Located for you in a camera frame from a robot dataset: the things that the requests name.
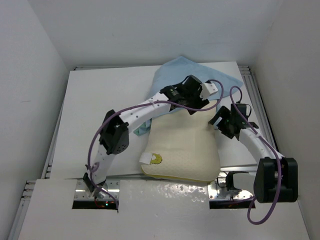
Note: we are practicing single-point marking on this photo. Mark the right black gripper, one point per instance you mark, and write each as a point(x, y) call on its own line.
point(224, 112)

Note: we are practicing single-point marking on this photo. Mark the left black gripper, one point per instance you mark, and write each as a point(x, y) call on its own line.
point(198, 101)

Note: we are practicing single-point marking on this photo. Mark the light blue pillowcase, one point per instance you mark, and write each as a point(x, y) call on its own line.
point(176, 70)

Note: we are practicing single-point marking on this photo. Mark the cream pillow with yellow edge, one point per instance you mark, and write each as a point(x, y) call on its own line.
point(184, 146)

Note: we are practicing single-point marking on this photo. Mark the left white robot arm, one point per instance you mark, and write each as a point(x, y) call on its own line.
point(190, 94)

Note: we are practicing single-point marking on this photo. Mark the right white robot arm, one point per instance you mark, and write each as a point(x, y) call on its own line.
point(271, 164)

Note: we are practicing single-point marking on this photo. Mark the white front cover panel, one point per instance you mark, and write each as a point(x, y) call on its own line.
point(152, 210)

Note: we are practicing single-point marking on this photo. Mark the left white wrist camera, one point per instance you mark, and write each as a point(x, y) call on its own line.
point(208, 89)

